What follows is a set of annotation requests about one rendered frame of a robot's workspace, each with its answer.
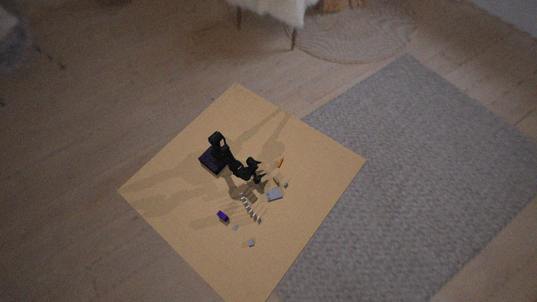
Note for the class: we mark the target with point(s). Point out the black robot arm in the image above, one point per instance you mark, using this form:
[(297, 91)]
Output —
[(219, 153)]

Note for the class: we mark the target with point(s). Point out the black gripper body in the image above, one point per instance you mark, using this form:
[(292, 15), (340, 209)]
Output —
[(257, 178)]

